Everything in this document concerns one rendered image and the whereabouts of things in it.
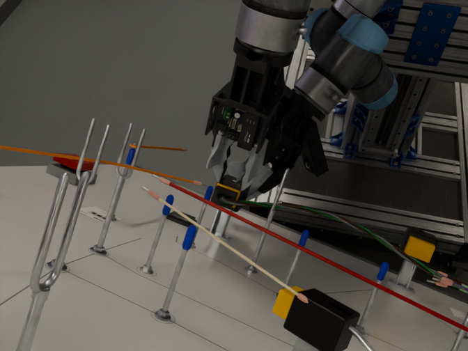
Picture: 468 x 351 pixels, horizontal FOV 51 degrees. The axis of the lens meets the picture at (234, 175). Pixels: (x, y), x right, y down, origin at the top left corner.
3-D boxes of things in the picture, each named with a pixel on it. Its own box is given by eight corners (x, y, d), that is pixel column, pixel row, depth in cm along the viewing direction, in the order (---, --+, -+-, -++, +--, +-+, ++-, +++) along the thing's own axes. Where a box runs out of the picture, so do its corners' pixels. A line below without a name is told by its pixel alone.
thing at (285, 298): (285, 320, 39) (294, 297, 38) (271, 311, 40) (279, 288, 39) (301, 315, 41) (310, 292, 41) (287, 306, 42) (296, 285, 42)
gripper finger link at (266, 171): (214, 192, 81) (249, 150, 79) (238, 205, 85) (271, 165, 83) (221, 203, 79) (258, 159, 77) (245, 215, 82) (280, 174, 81)
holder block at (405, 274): (411, 279, 91) (431, 230, 89) (415, 297, 79) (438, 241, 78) (386, 269, 92) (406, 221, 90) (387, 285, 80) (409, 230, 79)
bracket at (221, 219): (232, 239, 75) (242, 209, 75) (228, 242, 73) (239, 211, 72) (205, 228, 76) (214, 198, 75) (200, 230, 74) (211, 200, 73)
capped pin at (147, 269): (136, 267, 51) (161, 191, 50) (147, 267, 52) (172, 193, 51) (144, 274, 50) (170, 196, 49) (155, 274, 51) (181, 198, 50)
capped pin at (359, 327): (363, 336, 54) (391, 265, 53) (350, 329, 55) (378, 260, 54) (366, 333, 55) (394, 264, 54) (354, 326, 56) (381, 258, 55)
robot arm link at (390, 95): (373, 55, 93) (352, 26, 84) (410, 92, 87) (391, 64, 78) (341, 83, 95) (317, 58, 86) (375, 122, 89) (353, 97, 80)
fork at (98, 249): (85, 249, 51) (125, 121, 49) (95, 246, 53) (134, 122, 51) (101, 256, 51) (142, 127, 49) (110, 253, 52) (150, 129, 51)
